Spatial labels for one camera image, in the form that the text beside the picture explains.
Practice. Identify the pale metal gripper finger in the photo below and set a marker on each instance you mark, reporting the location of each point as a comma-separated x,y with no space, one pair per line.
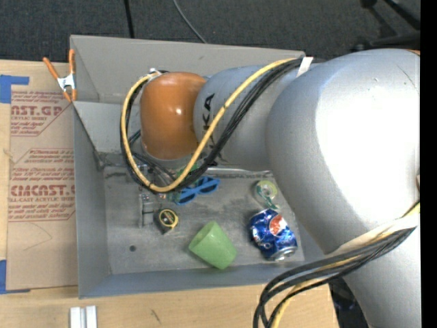
142,210
150,218

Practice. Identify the green clear tape roll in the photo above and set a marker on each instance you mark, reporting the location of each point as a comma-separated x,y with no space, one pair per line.
266,190

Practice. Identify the blue sunglasses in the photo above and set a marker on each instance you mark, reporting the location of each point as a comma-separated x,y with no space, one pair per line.
199,189

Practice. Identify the black and yellow tape measure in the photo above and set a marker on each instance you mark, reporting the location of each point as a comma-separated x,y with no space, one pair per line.
166,219

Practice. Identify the crushed blue soda can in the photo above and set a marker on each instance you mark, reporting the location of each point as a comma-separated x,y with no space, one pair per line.
271,234

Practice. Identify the brown cardboard board, red print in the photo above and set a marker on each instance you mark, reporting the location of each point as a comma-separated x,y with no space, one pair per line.
41,169

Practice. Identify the grey metal bin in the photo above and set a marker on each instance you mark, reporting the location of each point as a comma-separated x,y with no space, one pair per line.
92,190

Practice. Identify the green plastic cup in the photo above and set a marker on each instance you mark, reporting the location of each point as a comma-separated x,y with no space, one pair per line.
213,246

